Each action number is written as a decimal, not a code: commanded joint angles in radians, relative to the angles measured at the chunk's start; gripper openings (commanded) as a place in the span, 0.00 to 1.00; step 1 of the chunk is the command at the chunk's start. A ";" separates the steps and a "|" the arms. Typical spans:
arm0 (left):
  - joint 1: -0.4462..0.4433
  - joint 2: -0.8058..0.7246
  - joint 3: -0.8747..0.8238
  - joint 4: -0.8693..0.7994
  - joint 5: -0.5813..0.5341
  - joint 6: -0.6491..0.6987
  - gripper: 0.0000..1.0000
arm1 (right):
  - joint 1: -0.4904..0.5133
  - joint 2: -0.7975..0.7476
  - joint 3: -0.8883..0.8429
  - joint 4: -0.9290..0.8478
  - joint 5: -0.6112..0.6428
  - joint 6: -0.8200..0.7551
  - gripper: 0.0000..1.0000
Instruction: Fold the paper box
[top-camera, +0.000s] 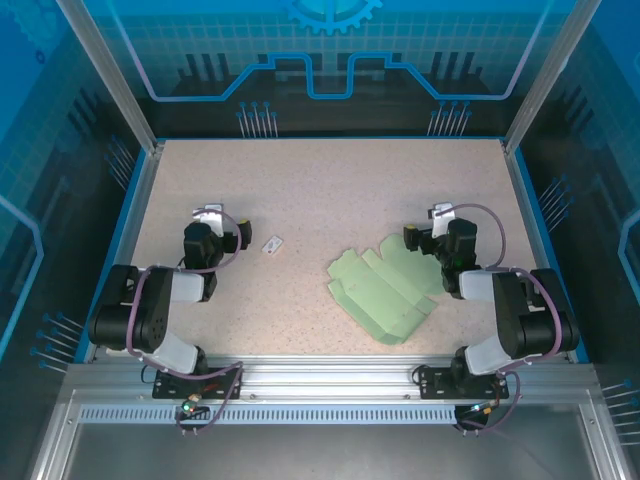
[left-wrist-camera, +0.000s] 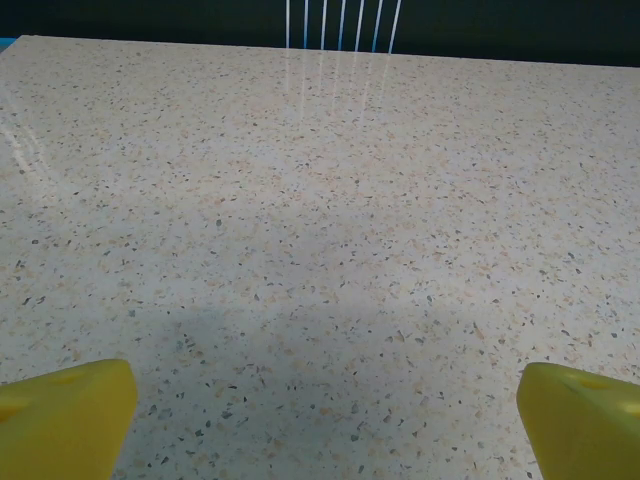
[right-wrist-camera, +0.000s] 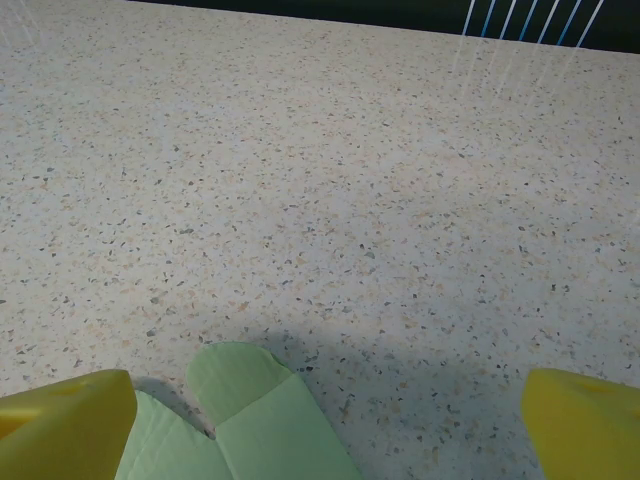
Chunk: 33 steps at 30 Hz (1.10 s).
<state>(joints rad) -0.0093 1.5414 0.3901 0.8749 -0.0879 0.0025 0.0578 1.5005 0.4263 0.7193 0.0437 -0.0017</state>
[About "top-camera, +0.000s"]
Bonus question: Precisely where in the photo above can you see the green paper box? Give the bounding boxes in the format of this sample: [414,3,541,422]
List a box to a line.
[327,233,445,345]

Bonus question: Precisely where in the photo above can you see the blue table side strip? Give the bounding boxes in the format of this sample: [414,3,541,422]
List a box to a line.
[513,147,592,364]
[73,147,151,364]

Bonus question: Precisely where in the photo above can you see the grey metal floor panel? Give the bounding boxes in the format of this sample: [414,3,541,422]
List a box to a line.
[64,424,589,480]

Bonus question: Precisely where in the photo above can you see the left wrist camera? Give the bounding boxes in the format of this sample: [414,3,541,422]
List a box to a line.
[191,203,225,237]

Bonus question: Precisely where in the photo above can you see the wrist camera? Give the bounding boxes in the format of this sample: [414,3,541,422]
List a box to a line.
[427,202,457,239]
[191,203,225,237]

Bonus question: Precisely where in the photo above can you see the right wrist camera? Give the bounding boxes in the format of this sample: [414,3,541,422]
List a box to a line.
[427,202,457,239]

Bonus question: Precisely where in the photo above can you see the aluminium table side rail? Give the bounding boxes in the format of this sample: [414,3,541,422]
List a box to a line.
[501,139,575,362]
[82,141,167,364]

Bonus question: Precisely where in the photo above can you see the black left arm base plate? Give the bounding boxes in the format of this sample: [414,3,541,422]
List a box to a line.
[151,367,244,400]

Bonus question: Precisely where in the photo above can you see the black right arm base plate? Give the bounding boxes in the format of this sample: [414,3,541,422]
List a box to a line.
[417,366,510,400]

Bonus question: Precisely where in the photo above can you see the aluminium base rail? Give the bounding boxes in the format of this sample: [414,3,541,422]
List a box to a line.
[64,355,601,401]

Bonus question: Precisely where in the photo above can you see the aluminium frame post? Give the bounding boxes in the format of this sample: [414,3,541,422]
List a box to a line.
[53,0,167,154]
[502,0,601,154]

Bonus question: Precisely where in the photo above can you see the slotted cable duct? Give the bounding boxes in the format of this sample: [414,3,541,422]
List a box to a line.
[78,404,459,426]

